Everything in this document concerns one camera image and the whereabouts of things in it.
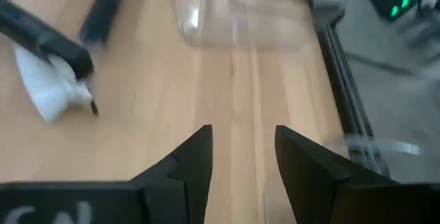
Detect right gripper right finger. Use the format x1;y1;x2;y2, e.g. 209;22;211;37
274;124;440;224

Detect black-handled white dish brush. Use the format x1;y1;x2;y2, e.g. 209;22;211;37
0;0;96;80
12;0;131;124

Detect clear plastic bin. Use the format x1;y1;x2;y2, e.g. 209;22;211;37
324;133;426;186
170;0;312;52

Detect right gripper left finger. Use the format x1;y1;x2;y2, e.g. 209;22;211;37
0;124;215;224

